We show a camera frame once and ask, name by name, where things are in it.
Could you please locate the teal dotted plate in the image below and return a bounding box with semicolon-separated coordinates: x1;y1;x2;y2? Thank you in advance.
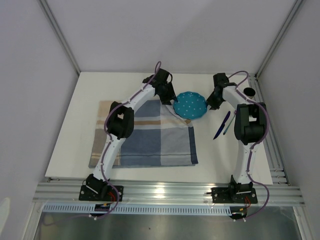
173;91;208;120

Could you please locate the blue beige checked cloth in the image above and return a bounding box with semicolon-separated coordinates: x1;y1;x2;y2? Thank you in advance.
88;99;200;169

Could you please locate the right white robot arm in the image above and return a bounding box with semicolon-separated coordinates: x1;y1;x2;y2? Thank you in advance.
206;73;270;204

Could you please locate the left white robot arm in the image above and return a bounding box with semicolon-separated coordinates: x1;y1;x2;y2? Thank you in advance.
79;61;177;201

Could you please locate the purple knife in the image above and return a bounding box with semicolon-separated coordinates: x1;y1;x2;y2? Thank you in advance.
213;111;231;140

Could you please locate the purple teal fork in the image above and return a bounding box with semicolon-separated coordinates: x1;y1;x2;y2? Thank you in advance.
223;111;236;135

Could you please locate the brown mug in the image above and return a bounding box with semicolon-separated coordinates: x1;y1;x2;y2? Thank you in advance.
243;87;256;99

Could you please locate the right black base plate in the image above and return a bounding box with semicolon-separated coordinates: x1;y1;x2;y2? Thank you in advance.
205;187;258;204

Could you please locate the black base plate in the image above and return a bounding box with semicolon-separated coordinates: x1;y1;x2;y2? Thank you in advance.
205;187;258;204
78;185;118;202

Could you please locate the aluminium mounting rail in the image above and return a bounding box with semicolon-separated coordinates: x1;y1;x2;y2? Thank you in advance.
33;179;305;207

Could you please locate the white slotted cable duct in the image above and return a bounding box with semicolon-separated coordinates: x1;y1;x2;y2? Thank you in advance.
42;203;232;216

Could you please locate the right aluminium frame post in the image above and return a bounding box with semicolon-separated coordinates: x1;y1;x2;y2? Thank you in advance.
254;0;306;81

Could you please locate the aluminium frame post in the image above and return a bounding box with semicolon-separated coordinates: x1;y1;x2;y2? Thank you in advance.
37;0;81;77
254;0;306;81

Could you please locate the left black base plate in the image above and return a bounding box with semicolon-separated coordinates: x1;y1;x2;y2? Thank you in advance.
78;185;118;202

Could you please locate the left aluminium frame post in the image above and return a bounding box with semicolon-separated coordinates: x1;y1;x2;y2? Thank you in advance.
37;0;81;77

